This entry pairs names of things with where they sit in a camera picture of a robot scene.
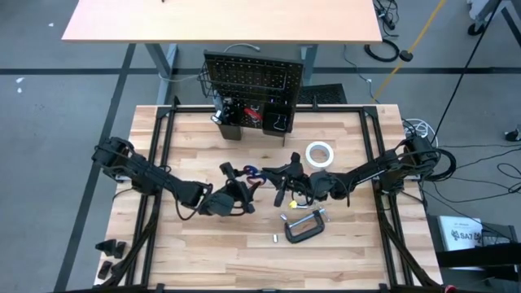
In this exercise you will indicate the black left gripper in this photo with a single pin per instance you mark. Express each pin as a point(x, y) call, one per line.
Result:
point(221, 201)

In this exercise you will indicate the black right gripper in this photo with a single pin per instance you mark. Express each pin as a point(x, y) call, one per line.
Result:
point(313, 185)

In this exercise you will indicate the black C-clamp silver screw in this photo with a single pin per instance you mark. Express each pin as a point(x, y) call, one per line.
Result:
point(303, 237)

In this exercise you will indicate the grey torpedo level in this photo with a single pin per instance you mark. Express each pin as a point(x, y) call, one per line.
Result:
point(217, 106)

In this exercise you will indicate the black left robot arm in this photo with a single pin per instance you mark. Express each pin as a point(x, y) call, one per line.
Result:
point(142, 173)

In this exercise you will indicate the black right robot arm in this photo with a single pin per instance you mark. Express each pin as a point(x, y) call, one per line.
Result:
point(378, 169)

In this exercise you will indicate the silver peg hook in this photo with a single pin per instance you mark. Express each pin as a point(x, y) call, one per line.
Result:
point(255, 106)

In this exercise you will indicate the white tape roll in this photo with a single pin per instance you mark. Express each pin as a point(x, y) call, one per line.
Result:
point(308, 154)

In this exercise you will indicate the long chrome deep socket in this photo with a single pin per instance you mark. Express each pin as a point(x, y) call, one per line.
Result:
point(302, 206)

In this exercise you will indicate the silver U-shaped hook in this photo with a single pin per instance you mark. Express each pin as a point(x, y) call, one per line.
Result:
point(281, 129)

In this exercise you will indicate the wide black pegboard bin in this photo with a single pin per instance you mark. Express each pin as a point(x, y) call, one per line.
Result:
point(269, 127)

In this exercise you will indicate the tall black pegboard bin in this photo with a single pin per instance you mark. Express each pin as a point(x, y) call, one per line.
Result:
point(230, 132)

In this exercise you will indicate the black perforated mat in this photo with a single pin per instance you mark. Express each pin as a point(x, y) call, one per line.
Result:
point(325, 94)

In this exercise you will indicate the black metal pegboard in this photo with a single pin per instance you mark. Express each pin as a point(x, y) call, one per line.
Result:
point(248, 73)

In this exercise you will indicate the light wooden desk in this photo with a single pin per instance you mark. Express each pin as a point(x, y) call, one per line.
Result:
point(224, 20)

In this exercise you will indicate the black round puck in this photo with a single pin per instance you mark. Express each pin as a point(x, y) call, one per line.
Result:
point(406, 55)

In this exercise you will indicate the white printed box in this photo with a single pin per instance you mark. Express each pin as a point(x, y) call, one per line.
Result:
point(460, 228)

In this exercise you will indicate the red knob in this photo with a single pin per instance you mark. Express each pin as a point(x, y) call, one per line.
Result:
point(449, 289)

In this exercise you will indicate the black equipment cart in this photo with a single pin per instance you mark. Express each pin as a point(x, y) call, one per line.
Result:
point(488, 258)

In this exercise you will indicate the black aluminium table frame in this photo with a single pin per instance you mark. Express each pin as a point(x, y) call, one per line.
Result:
point(187, 109)

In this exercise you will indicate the black plastic bracket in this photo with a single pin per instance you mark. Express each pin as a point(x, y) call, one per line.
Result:
point(106, 247)
point(104, 269)
point(120, 250)

